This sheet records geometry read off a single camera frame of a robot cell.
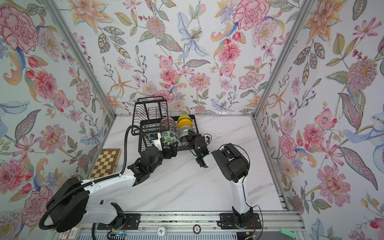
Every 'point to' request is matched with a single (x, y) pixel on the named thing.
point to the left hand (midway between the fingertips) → (174, 144)
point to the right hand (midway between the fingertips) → (186, 128)
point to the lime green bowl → (184, 116)
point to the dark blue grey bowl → (184, 138)
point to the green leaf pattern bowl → (169, 137)
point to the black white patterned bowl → (170, 127)
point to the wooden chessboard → (107, 163)
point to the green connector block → (287, 233)
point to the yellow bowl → (185, 122)
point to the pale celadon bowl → (184, 131)
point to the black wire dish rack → (150, 120)
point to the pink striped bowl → (168, 121)
